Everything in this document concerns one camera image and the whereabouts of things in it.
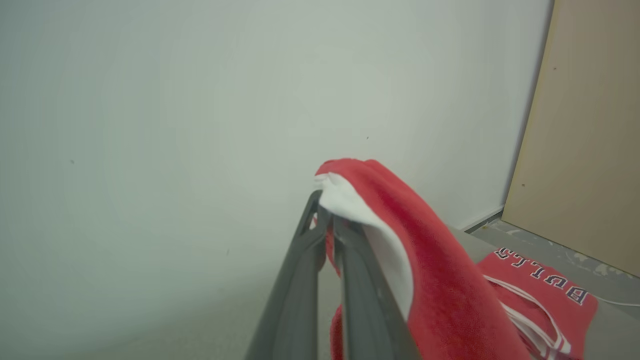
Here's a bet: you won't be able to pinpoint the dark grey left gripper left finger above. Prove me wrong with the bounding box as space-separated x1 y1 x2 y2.
245 191 332 360

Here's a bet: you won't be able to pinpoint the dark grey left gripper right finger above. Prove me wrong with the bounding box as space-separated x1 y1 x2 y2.
332 216 421 360

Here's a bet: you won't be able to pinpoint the red shorts with white lining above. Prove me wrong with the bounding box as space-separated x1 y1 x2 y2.
314 158 532 360

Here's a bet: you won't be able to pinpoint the beige wooden board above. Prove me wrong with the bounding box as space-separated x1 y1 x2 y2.
501 0 640 278

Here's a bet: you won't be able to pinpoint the thin white cable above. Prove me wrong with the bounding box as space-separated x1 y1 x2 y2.
594 295 640 308

